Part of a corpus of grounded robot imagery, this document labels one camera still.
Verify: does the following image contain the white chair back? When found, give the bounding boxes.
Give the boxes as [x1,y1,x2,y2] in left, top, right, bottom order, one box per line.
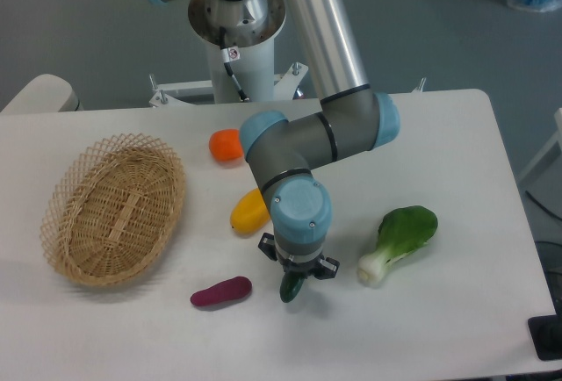
[1,74,83,115]

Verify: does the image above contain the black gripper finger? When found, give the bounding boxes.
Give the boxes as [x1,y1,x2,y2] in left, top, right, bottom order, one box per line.
[258,233,277,262]
[309,255,340,280]

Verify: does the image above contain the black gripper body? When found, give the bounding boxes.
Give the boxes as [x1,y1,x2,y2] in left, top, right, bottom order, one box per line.
[276,249,323,277]

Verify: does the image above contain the purple sweet potato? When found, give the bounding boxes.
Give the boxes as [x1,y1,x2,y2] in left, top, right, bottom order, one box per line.
[190,276,253,307]

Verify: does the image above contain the green bok choy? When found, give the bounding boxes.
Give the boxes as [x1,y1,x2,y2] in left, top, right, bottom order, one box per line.
[357,205,438,286]

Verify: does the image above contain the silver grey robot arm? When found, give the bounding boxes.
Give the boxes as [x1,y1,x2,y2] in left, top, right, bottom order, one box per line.
[150,0,400,279]

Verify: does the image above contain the white furniture at right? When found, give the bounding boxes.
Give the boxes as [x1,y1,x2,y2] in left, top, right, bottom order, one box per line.
[516,109,561,186]

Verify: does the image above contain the black device at edge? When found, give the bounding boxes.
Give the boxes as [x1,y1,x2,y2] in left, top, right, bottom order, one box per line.
[528,315,561,362]

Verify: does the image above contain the dark green cucumber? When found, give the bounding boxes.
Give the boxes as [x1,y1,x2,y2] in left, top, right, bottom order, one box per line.
[279,271,307,303]

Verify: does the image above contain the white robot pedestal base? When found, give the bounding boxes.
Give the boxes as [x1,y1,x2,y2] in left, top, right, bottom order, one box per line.
[148,0,429,108]

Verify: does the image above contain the woven wicker basket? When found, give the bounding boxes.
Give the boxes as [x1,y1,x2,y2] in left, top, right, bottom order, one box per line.
[40,133,186,288]

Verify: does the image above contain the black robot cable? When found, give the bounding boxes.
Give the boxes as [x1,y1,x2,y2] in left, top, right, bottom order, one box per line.
[218,25,251,103]

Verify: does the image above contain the yellow mango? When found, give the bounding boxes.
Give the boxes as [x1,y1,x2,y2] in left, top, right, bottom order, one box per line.
[230,189,270,236]

